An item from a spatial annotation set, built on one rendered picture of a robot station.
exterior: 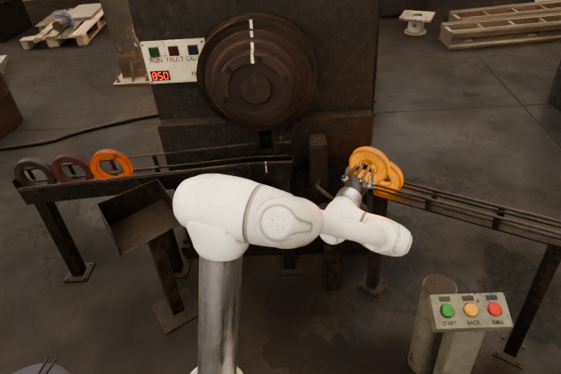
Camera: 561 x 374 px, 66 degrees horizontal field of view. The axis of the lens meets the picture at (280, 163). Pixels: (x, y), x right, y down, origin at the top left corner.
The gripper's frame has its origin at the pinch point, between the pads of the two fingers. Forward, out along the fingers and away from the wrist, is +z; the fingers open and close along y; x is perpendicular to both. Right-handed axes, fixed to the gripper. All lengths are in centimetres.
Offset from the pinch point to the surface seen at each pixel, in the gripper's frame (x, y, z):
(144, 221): -22, -82, -45
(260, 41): 44, -42, 0
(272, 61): 38, -36, -3
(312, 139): -5.0, -29.3, 12.2
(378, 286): -84, 6, 7
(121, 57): -66, -302, 153
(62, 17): -65, -464, 218
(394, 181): -13.4, 8.6, 7.7
